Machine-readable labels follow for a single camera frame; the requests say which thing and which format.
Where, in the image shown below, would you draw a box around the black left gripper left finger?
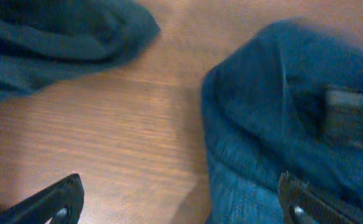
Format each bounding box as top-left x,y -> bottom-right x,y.
0,173 -> 85,224

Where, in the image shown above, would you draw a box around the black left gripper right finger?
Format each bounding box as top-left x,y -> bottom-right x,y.
278,172 -> 363,224

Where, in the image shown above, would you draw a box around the navy blue shorts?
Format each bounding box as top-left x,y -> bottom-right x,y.
0,1 -> 363,223

